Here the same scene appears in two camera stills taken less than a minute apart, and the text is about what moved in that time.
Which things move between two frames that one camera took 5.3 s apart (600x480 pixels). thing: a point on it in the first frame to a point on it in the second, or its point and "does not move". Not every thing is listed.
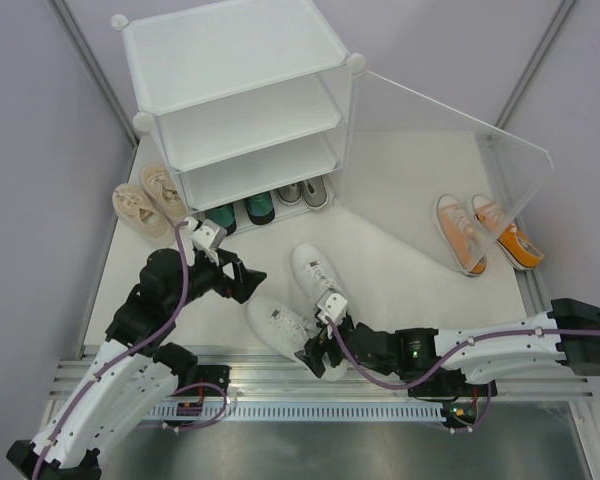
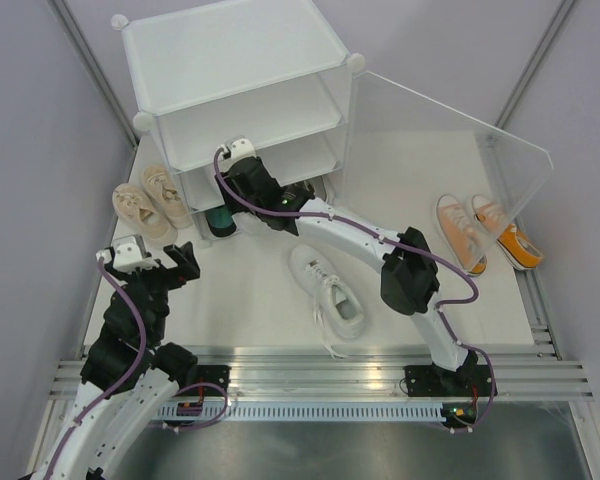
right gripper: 312,354 to 228,183
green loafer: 224,216 does not move
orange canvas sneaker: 461,235 does not move
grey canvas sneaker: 315,193 does not move
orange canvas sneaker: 511,241 does not move
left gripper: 245,281 to 188,268
